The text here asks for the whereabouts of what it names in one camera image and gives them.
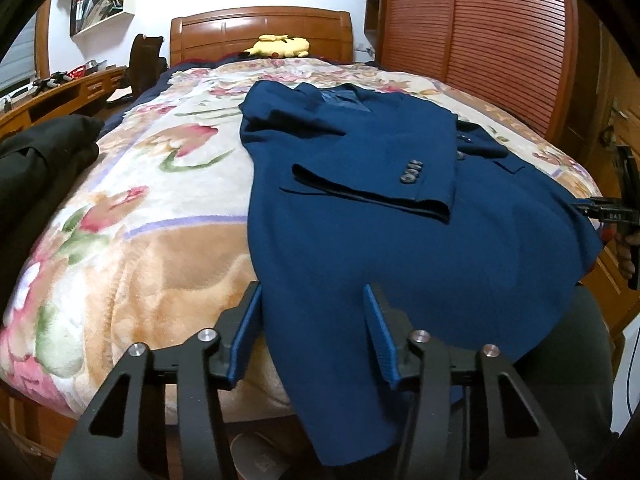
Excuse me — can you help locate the grey window blind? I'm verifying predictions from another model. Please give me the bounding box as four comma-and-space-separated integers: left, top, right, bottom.
0, 15, 41, 91

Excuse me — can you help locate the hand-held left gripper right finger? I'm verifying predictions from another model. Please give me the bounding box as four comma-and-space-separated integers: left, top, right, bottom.
361, 284, 576, 480

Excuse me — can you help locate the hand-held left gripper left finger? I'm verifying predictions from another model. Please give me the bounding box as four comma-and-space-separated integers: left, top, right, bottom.
50, 280, 263, 480

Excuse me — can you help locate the yellow plush toy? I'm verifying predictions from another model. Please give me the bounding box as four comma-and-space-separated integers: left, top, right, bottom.
243, 34, 311, 59

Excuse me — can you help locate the black clothes pile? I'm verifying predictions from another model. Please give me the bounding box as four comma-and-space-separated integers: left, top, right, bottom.
0, 114, 106, 311

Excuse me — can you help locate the person's leg in grey trousers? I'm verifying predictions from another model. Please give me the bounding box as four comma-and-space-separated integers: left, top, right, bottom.
500, 285, 616, 480

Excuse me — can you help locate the wooden desk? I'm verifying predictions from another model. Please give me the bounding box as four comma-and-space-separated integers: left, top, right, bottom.
0, 65, 128, 141

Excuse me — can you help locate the row of books and folders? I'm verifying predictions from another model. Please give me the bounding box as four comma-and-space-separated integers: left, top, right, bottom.
70, 0, 126, 33

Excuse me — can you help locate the wooden window frame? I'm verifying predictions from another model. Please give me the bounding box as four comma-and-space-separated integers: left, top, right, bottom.
35, 0, 51, 78

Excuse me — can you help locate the grey slipper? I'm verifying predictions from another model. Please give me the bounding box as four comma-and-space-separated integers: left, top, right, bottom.
227, 432, 321, 480

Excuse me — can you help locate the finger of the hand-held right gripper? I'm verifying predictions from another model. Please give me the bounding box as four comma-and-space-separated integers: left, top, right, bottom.
575, 199, 607, 221

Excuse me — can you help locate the wooden louvered wardrobe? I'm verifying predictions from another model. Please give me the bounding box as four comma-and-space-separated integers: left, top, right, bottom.
365, 0, 601, 161

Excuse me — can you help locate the dark office chair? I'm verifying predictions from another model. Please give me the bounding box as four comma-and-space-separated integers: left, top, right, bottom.
107, 34, 168, 106

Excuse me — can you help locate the navy blue suit jacket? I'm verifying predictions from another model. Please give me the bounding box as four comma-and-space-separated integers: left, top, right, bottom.
239, 80, 603, 467

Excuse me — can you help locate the person's right hand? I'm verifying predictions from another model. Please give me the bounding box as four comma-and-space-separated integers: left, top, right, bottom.
616, 232, 640, 280

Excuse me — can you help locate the floral blanket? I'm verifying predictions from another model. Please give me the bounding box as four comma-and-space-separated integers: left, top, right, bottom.
0, 55, 601, 421

